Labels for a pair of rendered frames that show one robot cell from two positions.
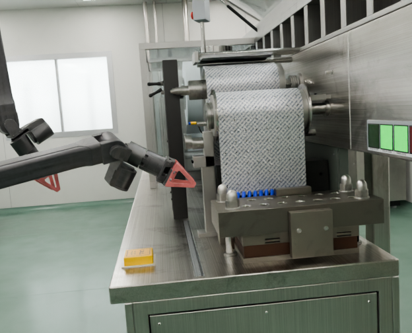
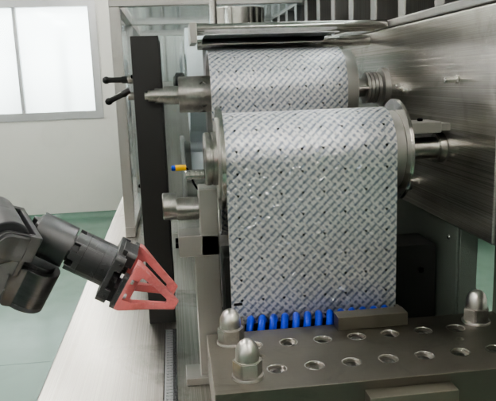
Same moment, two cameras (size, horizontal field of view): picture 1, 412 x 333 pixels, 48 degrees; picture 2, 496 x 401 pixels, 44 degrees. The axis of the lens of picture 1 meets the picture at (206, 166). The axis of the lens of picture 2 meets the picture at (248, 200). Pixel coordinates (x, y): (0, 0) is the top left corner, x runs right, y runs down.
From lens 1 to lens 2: 0.47 m
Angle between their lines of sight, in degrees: 5
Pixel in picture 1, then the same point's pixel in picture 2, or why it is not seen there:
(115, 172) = (12, 279)
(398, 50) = not seen: outside the picture
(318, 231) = not seen: outside the picture
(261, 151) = (310, 235)
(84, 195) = (54, 205)
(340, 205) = (474, 377)
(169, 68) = (143, 52)
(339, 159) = (459, 249)
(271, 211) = (330, 389)
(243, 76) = (280, 73)
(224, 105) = (240, 143)
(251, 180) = (288, 291)
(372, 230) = not seen: outside the picture
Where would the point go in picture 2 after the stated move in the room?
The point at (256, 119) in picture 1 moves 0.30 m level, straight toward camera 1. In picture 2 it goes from (303, 173) to (305, 227)
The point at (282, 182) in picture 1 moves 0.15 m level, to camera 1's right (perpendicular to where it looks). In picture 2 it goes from (350, 295) to (455, 290)
